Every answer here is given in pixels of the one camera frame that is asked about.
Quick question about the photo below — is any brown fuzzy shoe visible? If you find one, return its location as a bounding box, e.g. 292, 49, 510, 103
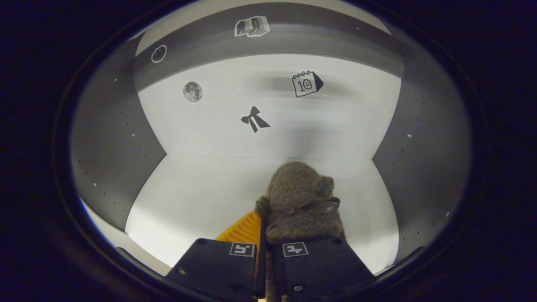
255, 161, 347, 246

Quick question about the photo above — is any grey shoe cabinet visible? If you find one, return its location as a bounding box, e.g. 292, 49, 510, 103
69, 0, 473, 278

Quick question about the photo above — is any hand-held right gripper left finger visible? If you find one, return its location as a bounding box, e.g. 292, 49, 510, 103
165, 209, 264, 299

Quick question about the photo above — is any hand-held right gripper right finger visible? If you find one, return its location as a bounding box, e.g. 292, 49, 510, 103
268, 237, 377, 302

